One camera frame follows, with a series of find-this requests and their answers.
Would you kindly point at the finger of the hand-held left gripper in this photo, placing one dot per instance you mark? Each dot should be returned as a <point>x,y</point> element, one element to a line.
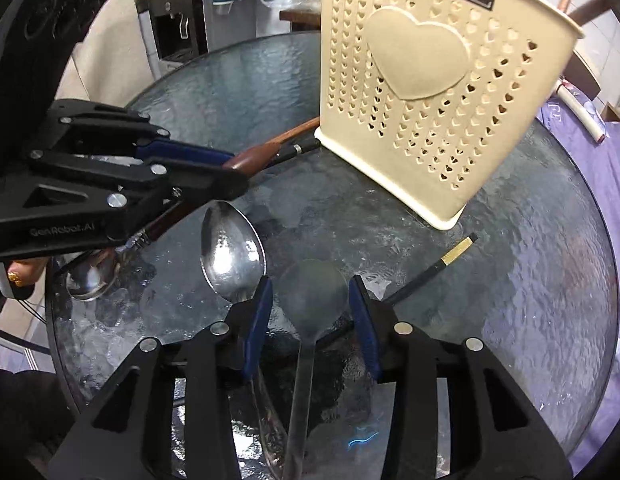
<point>185,150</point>
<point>205,182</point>

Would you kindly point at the white paper roll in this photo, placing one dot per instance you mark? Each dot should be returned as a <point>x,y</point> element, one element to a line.
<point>579,105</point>

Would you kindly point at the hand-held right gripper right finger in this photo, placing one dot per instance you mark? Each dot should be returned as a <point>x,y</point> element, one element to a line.
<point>365,325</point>

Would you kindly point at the beige plastic utensil holder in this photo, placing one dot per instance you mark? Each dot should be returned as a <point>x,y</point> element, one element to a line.
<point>414,60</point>

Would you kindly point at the black chopstick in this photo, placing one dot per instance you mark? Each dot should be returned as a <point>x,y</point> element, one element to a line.
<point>300,146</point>
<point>439,265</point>

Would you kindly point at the person's left hand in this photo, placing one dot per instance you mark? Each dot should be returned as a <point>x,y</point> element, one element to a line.
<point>27,267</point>

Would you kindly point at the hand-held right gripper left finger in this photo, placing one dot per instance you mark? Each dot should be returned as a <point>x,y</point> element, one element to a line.
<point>255,325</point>

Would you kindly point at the purple floral cloth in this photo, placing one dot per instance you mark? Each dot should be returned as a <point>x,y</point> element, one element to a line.
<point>604,170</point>

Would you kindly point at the wooden counter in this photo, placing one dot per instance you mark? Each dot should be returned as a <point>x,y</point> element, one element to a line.
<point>300,16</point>

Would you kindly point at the round glass table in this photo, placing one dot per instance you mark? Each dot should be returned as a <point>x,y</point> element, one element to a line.
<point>514,310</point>

